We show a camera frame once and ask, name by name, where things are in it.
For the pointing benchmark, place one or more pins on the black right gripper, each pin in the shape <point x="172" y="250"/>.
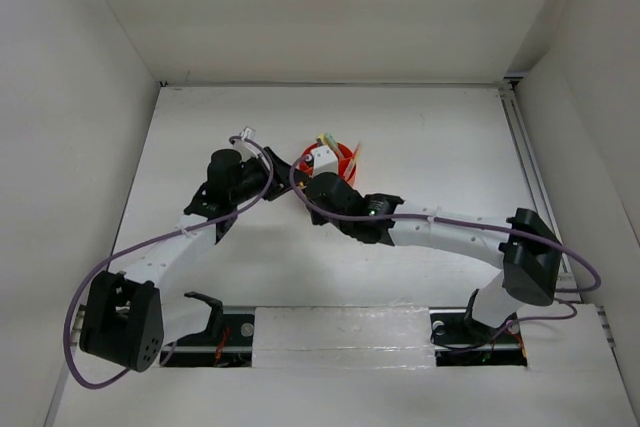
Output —
<point x="318" y="218"/>

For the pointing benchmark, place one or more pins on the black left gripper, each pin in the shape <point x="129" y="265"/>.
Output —
<point x="281" y="179"/>

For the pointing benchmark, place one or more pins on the pink pen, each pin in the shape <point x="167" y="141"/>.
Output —
<point x="355" y="157"/>

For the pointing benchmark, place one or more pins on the thin yellow highlighter pen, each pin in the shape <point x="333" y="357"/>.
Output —
<point x="350" y="164"/>

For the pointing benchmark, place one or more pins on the green pastel highlighter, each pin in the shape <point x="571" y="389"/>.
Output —
<point x="330" y="141"/>

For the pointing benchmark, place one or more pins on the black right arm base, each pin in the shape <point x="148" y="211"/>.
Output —
<point x="460" y="341"/>

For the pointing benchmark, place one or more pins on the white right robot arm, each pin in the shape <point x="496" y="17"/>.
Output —
<point x="522" y="250"/>

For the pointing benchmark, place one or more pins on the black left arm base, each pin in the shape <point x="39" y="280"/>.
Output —
<point x="202" y="332"/>

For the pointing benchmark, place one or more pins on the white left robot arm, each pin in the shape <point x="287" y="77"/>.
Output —
<point x="132" y="313"/>

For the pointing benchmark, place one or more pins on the orange round divided container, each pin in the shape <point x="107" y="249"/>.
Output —
<point x="343" y="164"/>

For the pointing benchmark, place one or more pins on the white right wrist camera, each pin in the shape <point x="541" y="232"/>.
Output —
<point x="322" y="159"/>

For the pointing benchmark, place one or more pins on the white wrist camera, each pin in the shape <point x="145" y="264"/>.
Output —
<point x="322" y="159"/>
<point x="244" y="144"/>

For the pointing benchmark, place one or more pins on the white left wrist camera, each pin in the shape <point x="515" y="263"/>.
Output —
<point x="244" y="144"/>

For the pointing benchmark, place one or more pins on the aluminium side rail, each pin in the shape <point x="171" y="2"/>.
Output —
<point x="525" y="153"/>

